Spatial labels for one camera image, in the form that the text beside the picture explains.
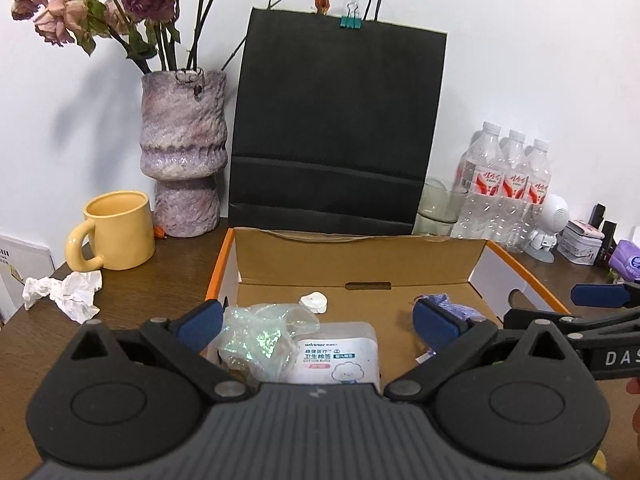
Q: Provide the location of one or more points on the clear water bottle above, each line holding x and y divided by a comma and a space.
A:
480, 185
514, 190
537, 195

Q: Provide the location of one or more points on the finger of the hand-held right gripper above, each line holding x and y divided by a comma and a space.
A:
600, 295
530, 317

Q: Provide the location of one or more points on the clear cotton swab box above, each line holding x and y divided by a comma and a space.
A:
332, 355

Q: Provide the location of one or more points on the dried pink flowers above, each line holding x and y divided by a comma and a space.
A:
65, 15

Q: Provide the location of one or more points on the small black box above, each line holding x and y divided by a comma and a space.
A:
606, 240

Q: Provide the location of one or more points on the person's right hand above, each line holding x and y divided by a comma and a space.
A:
635, 392

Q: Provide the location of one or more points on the black paper bag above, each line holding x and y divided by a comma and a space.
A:
340, 110

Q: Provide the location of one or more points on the grey tin box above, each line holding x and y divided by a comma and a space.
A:
580, 242

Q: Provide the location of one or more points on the iridescent plastic bag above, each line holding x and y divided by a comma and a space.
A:
250, 340

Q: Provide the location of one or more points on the yellow mug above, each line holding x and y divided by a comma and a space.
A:
120, 232

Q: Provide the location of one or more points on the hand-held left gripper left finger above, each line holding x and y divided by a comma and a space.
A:
202, 321

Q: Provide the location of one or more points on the orange cardboard box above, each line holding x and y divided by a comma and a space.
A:
360, 260

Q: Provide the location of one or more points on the clear glass cup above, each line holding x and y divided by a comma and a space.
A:
440, 205

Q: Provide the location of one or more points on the white robot figurine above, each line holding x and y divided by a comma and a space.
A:
550, 220

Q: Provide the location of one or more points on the purple textured vase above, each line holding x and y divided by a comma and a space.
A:
182, 160

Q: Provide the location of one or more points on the small white round cap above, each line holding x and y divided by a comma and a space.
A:
314, 302

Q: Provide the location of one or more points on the purple cloth pouch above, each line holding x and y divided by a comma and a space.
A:
462, 310

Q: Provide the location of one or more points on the small crumpled white tissue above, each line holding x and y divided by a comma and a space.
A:
65, 295

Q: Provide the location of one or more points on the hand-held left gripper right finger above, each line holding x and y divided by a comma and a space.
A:
435, 324

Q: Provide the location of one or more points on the purple wipes pack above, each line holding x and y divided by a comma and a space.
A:
627, 260

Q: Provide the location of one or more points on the white book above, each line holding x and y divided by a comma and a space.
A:
25, 270

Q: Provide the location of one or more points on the green binder clip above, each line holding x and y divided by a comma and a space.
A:
350, 21

